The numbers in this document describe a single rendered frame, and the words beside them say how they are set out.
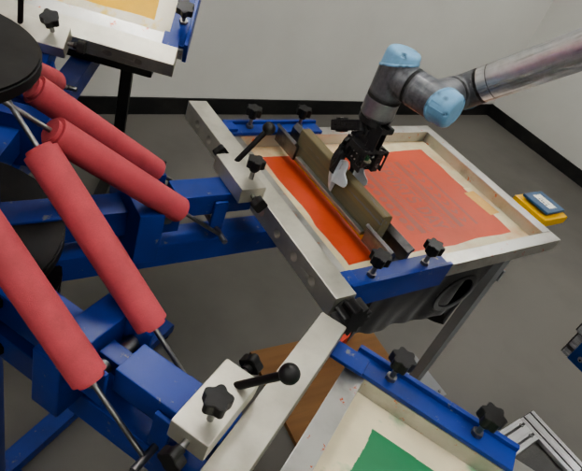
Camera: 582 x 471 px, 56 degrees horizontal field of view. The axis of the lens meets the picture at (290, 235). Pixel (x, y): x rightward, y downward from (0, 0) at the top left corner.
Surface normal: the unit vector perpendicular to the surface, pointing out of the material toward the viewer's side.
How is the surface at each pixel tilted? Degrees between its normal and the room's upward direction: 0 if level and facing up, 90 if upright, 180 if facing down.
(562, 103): 90
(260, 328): 0
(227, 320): 0
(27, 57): 0
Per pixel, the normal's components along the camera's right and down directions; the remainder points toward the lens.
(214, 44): 0.49, 0.66
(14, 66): 0.30, -0.74
